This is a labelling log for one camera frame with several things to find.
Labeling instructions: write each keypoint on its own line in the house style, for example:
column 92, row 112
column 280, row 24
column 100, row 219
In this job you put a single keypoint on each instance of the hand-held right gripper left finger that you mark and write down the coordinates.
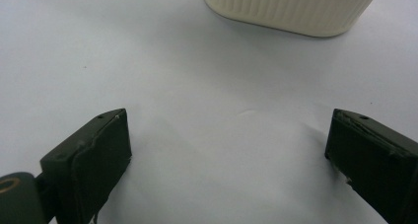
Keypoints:
column 88, row 164

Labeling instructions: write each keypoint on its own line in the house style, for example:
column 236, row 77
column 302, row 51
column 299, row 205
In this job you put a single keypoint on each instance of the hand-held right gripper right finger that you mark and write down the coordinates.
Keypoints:
column 374, row 158

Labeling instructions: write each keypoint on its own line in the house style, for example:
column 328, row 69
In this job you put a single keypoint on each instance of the cream pump bottle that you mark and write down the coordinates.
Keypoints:
column 295, row 7

